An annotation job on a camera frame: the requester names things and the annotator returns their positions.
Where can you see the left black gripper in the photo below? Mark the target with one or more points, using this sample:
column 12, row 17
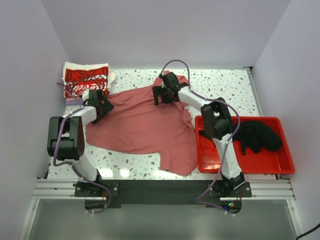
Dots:
column 107, row 107

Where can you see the folded lavender shirt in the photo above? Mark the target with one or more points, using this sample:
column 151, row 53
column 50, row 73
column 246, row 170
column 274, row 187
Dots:
column 73, row 103

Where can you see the folded light pink shirt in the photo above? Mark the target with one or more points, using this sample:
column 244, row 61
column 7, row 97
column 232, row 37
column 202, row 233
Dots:
column 74, row 99

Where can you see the red plastic tray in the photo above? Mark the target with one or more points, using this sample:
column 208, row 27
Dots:
column 265, row 162

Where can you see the folded red print white shirt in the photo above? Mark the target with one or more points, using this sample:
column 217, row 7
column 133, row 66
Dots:
column 78, row 78

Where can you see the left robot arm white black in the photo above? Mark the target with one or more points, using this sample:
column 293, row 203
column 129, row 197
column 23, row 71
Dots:
column 66, row 139

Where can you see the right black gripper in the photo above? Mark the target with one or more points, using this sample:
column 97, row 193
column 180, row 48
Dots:
column 157, row 91

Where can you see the pink t shirt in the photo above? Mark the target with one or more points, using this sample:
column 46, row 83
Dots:
column 137, row 126

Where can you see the black t shirt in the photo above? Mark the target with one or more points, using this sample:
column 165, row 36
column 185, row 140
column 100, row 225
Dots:
column 255, row 135

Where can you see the aluminium frame rail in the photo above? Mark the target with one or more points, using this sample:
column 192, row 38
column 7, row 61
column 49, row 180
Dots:
column 260, row 189

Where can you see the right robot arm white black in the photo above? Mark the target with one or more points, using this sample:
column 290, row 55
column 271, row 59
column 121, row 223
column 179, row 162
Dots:
column 217, row 123

